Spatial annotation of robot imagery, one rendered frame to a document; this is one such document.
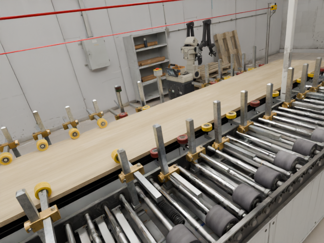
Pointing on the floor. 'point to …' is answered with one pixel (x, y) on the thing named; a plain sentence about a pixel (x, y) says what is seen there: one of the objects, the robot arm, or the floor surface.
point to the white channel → (288, 44)
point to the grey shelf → (142, 71)
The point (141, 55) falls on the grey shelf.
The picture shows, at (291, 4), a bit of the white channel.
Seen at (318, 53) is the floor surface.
